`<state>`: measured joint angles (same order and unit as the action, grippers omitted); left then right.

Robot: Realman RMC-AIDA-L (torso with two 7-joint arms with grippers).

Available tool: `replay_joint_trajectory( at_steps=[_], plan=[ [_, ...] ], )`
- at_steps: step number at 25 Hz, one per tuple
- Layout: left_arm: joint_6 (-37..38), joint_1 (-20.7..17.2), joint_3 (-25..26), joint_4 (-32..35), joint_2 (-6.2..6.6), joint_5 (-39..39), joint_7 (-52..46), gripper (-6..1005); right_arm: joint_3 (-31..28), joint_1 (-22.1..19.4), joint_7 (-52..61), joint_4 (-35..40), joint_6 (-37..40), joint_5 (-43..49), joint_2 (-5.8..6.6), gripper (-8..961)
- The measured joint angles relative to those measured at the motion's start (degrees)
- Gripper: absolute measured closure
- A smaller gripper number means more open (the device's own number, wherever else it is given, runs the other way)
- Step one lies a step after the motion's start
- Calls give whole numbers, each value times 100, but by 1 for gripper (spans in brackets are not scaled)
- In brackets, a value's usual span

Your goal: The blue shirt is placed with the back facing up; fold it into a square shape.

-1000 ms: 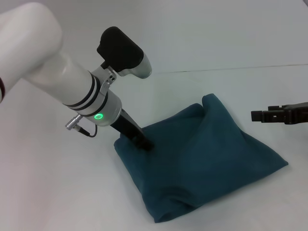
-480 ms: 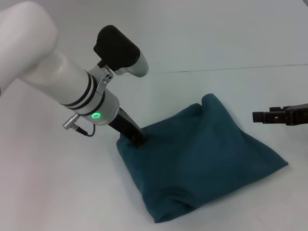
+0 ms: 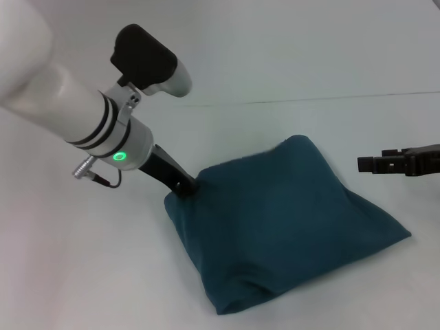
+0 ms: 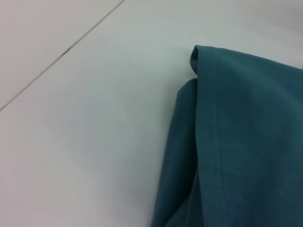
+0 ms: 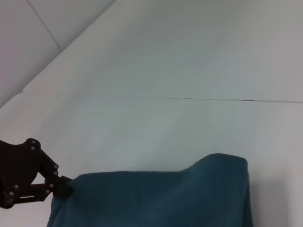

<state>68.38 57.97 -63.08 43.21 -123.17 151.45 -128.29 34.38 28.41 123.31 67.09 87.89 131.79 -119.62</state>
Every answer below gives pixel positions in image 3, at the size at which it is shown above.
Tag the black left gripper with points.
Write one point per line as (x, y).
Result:
(168, 173)

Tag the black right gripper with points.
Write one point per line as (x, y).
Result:
(424, 161)

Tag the teal blue shirt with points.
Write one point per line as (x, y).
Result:
(275, 213)

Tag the metal left wrist connector plug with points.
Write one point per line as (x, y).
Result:
(87, 170)

